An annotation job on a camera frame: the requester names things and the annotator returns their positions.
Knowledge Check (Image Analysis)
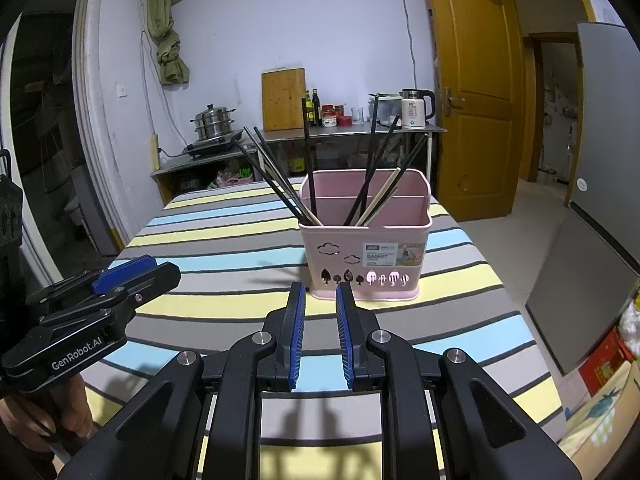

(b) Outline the white electric kettle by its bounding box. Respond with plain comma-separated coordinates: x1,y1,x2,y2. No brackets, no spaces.
400,88,436,130

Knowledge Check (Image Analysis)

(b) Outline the grey plastic container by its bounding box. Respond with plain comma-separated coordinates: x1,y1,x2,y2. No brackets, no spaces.
368,92,403,126

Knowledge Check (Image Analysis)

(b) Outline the fish printed bag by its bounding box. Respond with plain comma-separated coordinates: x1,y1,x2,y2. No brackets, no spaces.
557,360,640,480

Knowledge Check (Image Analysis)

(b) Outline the small pink bin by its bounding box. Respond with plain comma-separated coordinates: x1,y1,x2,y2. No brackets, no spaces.
216,170,253,188

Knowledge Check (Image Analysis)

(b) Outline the yellow wooden door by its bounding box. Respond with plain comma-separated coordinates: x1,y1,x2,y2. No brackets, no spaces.
421,0,523,222

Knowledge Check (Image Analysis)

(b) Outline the red cardboard box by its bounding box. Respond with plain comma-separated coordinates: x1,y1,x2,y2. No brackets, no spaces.
579,327,636,398

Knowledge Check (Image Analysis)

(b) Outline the person's left hand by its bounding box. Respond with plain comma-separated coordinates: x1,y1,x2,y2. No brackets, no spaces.
0,375,93,453

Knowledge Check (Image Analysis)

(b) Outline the black wall cable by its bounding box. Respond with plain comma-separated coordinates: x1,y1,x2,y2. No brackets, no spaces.
394,0,419,90

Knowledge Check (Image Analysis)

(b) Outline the green tied curtain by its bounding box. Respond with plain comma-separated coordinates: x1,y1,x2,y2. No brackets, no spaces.
147,0,191,86

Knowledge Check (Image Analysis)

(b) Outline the grey refrigerator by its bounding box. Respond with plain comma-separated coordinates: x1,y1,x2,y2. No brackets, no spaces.
525,21,640,377

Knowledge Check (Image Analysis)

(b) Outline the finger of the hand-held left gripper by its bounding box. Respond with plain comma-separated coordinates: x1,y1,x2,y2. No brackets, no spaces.
25,255,158,318
40,262,182,332

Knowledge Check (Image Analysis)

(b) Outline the wooden cutting board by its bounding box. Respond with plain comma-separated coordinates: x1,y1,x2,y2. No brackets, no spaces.
261,67,307,132

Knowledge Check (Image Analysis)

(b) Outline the steel steamer pot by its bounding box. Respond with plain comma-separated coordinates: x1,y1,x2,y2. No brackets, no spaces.
190,104,237,142

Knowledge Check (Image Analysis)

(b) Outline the steel counter table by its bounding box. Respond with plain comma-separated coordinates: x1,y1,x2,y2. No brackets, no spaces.
252,124,447,186

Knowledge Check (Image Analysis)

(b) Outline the pink plastic basket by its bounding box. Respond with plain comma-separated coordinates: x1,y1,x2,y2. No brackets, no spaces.
298,169,433,302

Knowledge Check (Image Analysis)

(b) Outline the low steel shelf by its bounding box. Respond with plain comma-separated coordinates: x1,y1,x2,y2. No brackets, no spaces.
150,152,261,206

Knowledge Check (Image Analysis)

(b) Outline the black induction cooker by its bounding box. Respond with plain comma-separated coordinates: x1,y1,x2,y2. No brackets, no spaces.
182,130,244,158

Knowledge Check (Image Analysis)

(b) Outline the striped tablecloth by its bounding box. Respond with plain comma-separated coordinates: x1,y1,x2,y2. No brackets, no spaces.
82,180,568,480

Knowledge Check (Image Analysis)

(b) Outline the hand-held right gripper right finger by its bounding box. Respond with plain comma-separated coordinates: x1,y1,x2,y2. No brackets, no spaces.
336,282,583,480

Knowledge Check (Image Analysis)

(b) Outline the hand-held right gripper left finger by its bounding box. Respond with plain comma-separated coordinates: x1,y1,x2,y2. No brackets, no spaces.
57,281,306,480

